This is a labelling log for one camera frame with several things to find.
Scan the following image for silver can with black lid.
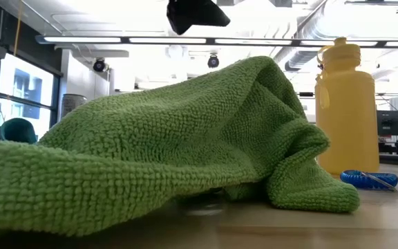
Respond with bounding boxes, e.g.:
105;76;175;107
60;93;88;118

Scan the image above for green microfiber cloth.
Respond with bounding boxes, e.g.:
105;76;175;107
0;55;361;238

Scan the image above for yellow cable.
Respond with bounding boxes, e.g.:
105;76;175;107
0;0;23;115

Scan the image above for black computer monitor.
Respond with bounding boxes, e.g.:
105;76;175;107
377;109;398;137

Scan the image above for teal microfiber cloth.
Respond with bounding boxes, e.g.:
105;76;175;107
0;117;38;145

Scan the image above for silver ventilation duct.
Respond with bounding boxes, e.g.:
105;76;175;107
283;0;379;73

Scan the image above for large dark-framed window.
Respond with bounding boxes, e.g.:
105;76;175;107
0;48;62;146

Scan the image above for yellow sports bottle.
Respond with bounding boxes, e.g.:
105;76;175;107
314;37;381;176

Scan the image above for long ceiling light fixture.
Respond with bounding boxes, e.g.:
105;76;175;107
35;34;398;48

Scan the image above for blue coil wristband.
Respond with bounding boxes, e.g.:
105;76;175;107
339;169;398;192

